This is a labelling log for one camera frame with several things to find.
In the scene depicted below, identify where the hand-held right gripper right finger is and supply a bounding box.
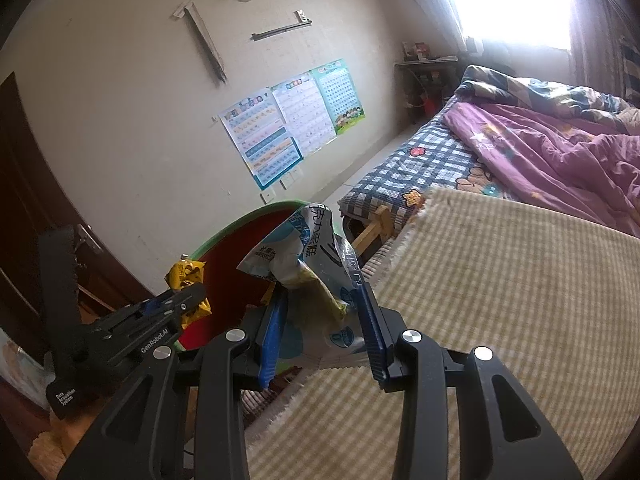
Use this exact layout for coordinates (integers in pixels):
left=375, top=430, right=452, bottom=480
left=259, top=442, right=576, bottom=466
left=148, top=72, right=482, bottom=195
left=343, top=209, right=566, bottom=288
left=352, top=280, right=583, bottom=480

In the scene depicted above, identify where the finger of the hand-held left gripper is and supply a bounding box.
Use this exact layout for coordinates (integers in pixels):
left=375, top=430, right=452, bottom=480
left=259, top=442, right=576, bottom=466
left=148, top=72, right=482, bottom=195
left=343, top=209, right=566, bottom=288
left=132, top=282, right=208, bottom=323

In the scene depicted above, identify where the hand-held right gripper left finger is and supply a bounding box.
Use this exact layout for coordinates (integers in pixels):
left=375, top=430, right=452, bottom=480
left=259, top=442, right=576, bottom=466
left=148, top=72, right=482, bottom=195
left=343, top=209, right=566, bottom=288
left=57, top=287, right=291, bottom=480

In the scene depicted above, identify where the yellow wrapper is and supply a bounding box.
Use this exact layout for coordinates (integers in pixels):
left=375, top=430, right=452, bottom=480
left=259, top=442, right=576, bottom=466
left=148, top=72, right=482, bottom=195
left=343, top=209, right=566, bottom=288
left=166, top=259, right=212, bottom=330

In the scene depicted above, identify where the green basin with red inside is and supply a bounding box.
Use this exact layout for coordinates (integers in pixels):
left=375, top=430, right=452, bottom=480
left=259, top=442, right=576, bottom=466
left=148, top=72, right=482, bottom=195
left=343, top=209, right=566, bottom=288
left=177, top=200, right=311, bottom=376

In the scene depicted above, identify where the white blue wrapper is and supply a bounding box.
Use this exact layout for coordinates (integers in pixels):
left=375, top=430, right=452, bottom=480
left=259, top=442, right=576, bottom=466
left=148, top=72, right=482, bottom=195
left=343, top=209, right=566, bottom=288
left=236, top=202, right=368, bottom=361

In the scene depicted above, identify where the white plastic bag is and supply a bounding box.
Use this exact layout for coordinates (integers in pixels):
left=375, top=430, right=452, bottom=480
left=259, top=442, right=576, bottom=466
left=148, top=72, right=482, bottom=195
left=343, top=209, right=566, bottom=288
left=0, top=327, right=51, bottom=401

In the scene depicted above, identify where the wooden bed leg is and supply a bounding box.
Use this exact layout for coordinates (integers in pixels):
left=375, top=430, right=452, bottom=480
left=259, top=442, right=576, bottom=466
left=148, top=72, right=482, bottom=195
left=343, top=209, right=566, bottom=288
left=350, top=205, right=401, bottom=261

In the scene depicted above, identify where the dark wooden door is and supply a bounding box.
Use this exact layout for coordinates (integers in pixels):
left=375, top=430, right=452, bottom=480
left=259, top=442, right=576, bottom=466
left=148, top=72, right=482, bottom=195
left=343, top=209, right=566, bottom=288
left=0, top=72, right=156, bottom=411

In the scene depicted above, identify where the beige checked mat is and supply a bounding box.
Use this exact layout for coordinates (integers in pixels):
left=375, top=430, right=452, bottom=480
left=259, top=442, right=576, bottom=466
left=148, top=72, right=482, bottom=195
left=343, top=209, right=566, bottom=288
left=245, top=187, right=640, bottom=480

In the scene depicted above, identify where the blue plaid bedsheet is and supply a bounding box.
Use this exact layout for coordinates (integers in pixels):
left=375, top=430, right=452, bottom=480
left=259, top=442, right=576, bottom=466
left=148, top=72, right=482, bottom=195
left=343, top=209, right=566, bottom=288
left=337, top=95, right=506, bottom=226

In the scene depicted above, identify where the purple blanket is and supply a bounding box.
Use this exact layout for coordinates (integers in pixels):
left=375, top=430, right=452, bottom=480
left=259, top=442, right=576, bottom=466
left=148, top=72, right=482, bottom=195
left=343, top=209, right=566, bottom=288
left=444, top=102, right=640, bottom=238

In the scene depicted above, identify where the hanging dark wooden stick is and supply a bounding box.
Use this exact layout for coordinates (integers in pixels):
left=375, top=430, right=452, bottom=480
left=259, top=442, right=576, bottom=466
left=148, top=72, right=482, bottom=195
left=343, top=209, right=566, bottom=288
left=173, top=2, right=228, bottom=85

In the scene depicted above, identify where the small dark desk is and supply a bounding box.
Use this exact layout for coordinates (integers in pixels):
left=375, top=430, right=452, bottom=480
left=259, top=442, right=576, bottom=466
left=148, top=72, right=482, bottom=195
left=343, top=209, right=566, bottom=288
left=395, top=56, right=458, bottom=111

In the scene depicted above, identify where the blue patchwork quilt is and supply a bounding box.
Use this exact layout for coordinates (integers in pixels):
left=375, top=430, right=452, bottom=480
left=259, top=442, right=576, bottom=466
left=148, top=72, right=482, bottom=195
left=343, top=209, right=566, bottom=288
left=452, top=64, right=640, bottom=126

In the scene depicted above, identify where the metal towel bar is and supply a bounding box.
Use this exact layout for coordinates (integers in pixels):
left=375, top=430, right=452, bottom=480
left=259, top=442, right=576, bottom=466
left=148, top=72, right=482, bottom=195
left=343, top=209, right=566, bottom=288
left=251, top=10, right=313, bottom=42

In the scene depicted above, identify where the pink left curtain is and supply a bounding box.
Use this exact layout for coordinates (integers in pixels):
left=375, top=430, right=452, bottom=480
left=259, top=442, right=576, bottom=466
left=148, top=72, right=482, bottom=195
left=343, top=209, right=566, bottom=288
left=387, top=0, right=468, bottom=56

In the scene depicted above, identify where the pink curtain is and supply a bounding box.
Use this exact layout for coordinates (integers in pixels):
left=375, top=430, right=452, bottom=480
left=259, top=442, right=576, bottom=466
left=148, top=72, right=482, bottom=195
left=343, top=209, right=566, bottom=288
left=387, top=0, right=468, bottom=56
left=567, top=0, right=640, bottom=106

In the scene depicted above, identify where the bright window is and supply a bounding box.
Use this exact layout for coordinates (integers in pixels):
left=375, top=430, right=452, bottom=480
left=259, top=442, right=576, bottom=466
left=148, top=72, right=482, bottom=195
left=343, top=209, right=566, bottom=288
left=435, top=0, right=573, bottom=53

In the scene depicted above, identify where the blue plaid cloth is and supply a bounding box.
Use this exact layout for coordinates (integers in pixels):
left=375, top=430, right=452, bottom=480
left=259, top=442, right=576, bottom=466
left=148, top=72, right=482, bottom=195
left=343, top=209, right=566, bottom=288
left=620, top=35, right=640, bottom=101

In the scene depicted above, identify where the pink right curtain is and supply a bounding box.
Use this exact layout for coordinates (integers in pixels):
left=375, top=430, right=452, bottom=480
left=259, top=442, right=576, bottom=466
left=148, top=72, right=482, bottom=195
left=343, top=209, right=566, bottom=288
left=567, top=0, right=640, bottom=106

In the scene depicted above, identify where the blue wall poster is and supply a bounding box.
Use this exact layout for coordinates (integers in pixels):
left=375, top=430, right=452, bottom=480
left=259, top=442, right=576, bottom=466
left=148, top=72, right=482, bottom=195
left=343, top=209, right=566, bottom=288
left=220, top=87, right=305, bottom=191

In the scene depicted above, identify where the white wall poster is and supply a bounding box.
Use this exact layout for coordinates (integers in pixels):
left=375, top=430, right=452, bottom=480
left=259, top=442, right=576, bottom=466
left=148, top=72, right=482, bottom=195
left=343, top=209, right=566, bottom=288
left=270, top=72, right=337, bottom=156

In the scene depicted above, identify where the teal wall poster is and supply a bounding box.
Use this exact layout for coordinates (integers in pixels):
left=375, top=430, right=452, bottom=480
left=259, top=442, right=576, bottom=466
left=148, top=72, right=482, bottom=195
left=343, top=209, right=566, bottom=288
left=312, top=58, right=366, bottom=136

